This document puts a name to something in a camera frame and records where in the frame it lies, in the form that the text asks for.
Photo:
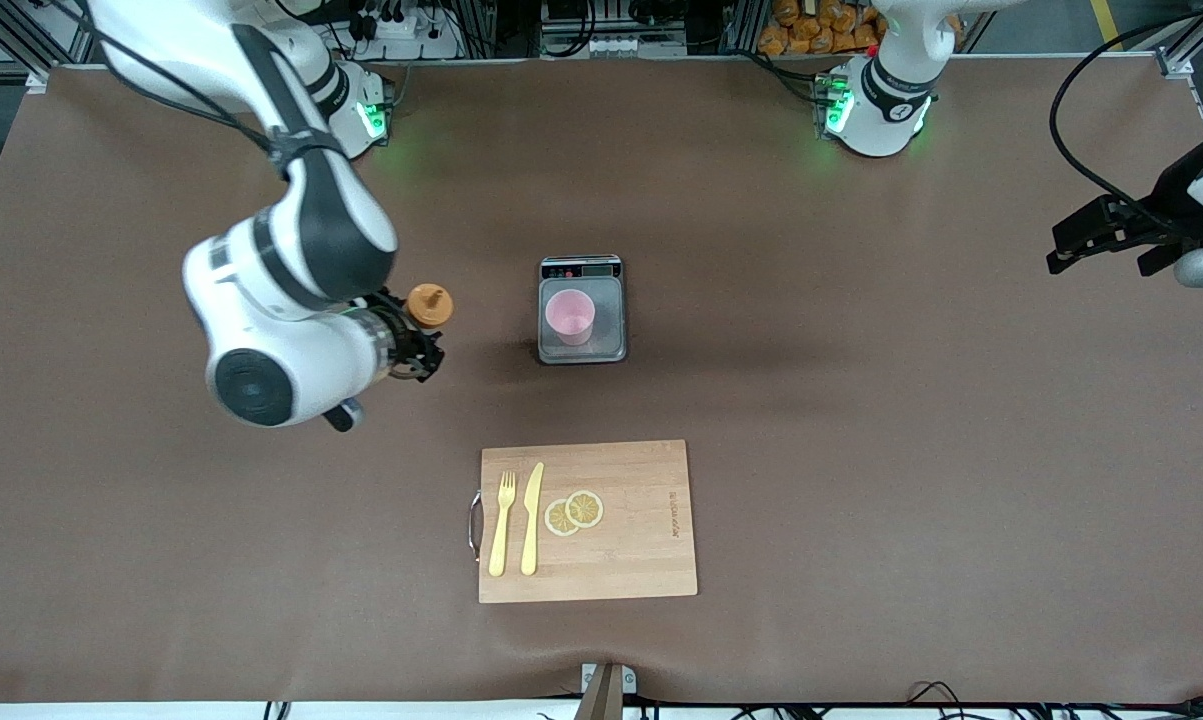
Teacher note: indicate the orange snack packets pile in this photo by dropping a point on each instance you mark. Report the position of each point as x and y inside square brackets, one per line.
[811, 30]

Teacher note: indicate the translucent sauce bottle orange cap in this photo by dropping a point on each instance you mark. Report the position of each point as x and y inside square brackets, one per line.
[429, 305]

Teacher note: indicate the pink plastic cup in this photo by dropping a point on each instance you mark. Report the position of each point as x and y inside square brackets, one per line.
[569, 318]

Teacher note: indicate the grey digital kitchen scale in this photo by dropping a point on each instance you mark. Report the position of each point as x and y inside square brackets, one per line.
[609, 345]

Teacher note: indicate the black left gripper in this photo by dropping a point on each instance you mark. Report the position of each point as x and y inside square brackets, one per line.
[1169, 196]

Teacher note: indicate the yellow plastic knife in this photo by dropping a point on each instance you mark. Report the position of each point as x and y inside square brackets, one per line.
[531, 520]

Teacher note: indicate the brown table mat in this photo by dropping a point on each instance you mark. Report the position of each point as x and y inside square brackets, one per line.
[861, 550]

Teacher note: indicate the yellow plastic fork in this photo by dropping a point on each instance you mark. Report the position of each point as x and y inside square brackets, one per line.
[498, 550]

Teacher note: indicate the aluminium frame strut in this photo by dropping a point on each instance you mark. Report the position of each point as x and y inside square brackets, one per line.
[743, 25]
[481, 25]
[1189, 28]

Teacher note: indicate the white power strip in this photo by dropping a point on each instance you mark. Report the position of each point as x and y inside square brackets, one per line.
[611, 46]
[431, 45]

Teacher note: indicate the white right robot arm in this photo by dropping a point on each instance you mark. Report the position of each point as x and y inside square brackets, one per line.
[311, 345]

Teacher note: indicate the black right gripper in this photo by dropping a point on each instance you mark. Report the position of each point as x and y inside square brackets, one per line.
[411, 346]

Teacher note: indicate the lemon slice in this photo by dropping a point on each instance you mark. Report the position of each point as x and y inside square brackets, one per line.
[558, 520]
[586, 508]

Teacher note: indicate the brown mount post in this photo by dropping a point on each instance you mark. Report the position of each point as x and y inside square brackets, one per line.
[601, 700]

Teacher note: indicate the metal table corner bracket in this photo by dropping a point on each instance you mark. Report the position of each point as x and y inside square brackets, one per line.
[37, 82]
[1179, 67]

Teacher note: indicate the grey metal bracket plate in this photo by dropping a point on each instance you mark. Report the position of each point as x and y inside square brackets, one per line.
[629, 680]

